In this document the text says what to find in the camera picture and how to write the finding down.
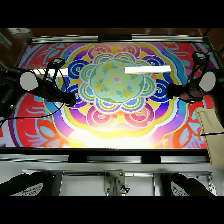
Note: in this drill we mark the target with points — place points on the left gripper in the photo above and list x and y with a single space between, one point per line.
65 97

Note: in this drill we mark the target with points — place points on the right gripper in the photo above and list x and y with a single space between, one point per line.
175 91

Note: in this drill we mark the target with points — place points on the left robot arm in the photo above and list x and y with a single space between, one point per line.
28 81

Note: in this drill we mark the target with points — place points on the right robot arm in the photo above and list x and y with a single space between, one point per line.
208 81

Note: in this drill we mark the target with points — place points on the beige garment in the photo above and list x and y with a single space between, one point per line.
211 126

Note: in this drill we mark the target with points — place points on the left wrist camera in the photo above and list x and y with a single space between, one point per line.
55 66

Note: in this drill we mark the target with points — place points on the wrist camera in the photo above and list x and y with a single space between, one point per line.
200 60
55 66

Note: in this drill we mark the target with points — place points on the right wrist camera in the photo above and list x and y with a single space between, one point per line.
200 60

